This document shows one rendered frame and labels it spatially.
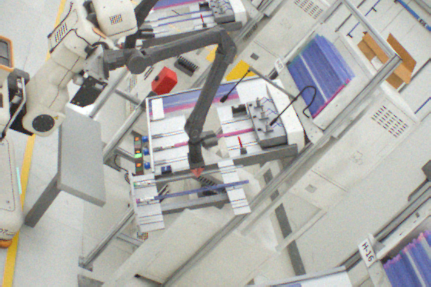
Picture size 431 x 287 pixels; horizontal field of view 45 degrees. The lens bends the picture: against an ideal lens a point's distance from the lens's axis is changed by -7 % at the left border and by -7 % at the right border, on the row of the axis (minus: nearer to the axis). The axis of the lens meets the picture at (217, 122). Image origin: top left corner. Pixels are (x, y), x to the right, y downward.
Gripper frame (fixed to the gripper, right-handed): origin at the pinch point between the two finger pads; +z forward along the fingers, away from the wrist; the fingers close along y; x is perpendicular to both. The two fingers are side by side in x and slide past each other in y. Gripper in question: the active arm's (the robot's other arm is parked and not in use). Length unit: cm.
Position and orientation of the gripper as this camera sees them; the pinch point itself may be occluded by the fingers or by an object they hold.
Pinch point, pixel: (197, 173)
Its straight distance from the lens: 253.5
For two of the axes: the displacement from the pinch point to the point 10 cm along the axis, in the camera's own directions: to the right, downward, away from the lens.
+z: 0.4, 7.7, 6.3
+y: -2.1, -6.1, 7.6
